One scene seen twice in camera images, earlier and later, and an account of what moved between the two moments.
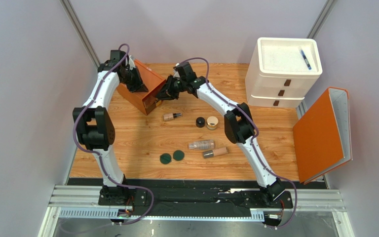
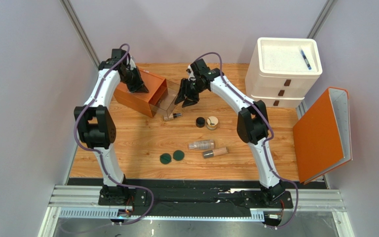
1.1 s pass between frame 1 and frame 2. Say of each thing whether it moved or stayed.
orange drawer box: moved
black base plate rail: stayed
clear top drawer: moved
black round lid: stayed
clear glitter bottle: stayed
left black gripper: stayed
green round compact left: stayed
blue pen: stayed
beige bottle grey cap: stayed
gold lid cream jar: stayed
